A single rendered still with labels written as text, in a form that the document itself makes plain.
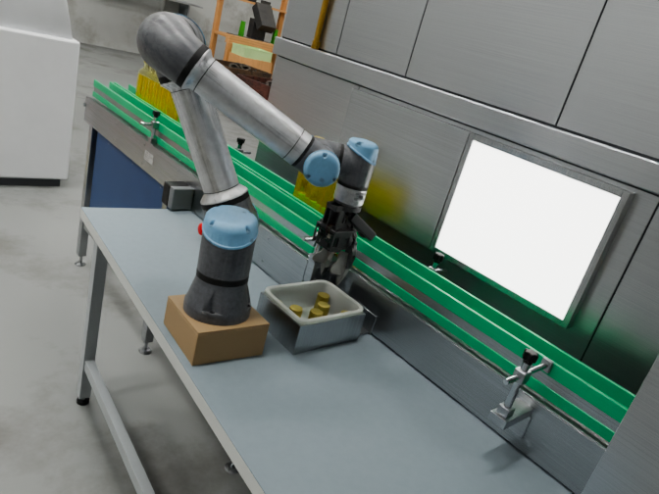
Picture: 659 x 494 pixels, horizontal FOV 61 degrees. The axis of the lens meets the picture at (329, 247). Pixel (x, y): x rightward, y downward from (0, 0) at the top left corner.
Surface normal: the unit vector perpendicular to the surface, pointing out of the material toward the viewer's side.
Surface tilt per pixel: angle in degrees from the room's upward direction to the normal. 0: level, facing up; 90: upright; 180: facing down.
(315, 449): 0
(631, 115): 90
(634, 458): 90
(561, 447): 90
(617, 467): 90
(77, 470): 0
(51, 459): 0
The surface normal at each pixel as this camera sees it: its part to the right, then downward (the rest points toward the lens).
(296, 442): 0.26, -0.90
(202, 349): 0.56, 0.44
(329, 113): -0.74, 0.06
